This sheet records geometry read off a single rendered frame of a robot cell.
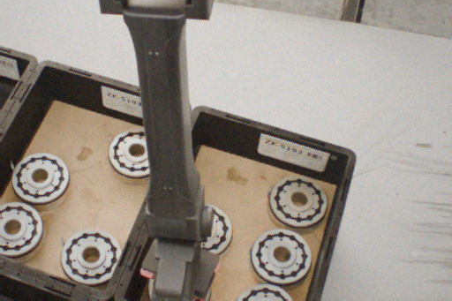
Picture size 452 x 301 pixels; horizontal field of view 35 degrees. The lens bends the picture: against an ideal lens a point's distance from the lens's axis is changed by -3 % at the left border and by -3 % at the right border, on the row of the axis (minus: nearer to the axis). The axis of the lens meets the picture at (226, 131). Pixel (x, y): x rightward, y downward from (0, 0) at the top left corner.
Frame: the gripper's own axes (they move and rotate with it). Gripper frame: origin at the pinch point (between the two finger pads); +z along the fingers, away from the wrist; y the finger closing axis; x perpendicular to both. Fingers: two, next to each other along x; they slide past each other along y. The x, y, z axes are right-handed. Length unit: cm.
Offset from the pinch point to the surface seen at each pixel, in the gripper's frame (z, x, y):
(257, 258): 1.3, 9.5, 9.7
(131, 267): -5.4, -2.7, -7.2
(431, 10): 94, 173, 31
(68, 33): 19, 51, -51
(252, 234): 4.6, 14.8, 7.1
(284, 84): 20, 58, -1
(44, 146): 4.9, 15.6, -34.5
